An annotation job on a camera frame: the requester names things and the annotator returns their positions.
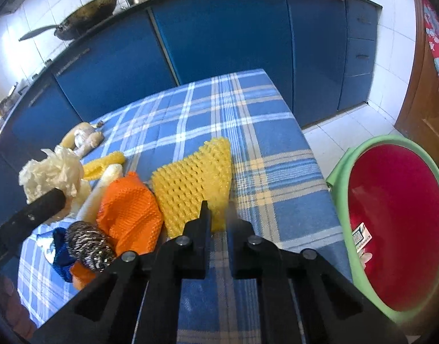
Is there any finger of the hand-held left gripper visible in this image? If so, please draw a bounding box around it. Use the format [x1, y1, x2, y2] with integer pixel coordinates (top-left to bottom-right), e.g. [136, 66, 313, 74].
[0, 188, 67, 269]

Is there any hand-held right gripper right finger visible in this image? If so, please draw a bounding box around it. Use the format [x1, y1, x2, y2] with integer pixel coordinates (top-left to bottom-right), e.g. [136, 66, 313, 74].
[225, 204, 408, 344]

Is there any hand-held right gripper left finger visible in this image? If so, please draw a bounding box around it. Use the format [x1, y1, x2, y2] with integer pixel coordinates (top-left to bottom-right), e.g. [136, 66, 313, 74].
[31, 201, 214, 344]

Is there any white plastic bag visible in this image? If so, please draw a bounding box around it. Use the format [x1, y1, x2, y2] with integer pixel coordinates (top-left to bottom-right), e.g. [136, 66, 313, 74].
[19, 148, 85, 205]

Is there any large yellow foam net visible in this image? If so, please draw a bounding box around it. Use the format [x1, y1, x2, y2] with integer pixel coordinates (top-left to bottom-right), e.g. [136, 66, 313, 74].
[150, 137, 233, 237]

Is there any large orange foam net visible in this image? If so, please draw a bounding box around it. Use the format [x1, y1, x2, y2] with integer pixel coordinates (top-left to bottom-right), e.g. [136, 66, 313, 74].
[96, 172, 163, 257]

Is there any small orange foam net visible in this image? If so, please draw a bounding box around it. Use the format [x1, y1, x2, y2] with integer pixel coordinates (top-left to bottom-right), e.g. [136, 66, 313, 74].
[69, 261, 97, 290]

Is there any red bucket with green rim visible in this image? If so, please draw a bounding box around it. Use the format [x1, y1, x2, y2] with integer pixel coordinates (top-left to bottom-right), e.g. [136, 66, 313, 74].
[326, 135, 439, 334]

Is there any blue cloth scrap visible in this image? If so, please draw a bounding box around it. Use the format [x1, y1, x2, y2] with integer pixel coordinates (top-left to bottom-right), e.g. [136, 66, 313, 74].
[52, 227, 78, 283]

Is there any steel wool scrubber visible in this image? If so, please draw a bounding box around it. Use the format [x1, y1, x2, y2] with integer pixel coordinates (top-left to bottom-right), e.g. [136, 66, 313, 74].
[64, 221, 117, 272]

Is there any banana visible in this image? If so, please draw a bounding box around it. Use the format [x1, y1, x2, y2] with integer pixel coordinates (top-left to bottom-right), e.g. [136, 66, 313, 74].
[59, 123, 98, 148]

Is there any white foam net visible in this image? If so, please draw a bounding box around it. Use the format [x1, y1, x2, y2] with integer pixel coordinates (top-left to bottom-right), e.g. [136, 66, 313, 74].
[76, 164, 124, 223]

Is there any small yellow foam net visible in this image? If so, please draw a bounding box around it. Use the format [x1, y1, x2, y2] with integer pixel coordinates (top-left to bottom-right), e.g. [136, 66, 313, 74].
[82, 151, 126, 181]

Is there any ginger root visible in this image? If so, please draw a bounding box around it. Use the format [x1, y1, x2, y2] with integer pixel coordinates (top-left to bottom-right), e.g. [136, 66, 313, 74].
[76, 132, 104, 157]

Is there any white printed wrapper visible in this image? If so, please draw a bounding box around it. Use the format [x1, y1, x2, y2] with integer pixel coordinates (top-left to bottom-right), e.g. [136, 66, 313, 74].
[350, 222, 374, 269]

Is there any blue kitchen cabinet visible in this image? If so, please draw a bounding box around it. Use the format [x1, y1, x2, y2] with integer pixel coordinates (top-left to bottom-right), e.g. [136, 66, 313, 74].
[0, 0, 383, 201]

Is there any black wok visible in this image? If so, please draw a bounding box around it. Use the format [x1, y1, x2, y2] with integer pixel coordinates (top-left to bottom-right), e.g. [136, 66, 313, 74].
[19, 0, 118, 42]

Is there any wooden door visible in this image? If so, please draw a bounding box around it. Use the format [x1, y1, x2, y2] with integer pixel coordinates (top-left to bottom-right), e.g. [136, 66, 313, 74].
[395, 0, 439, 151]

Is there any red floral cloth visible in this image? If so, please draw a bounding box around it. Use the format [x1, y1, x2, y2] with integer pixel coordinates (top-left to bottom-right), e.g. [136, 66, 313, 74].
[422, 0, 439, 103]

